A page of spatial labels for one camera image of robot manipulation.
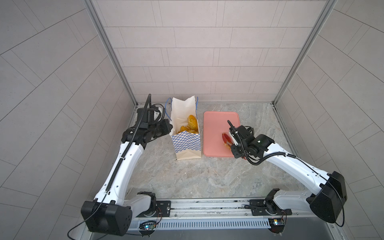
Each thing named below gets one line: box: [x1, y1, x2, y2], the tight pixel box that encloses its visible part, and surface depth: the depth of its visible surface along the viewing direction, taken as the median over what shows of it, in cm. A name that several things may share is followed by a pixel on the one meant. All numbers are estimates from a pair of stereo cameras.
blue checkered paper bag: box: [169, 95, 202, 160], surface depth 83 cm
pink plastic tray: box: [203, 111, 241, 158], surface depth 107 cm
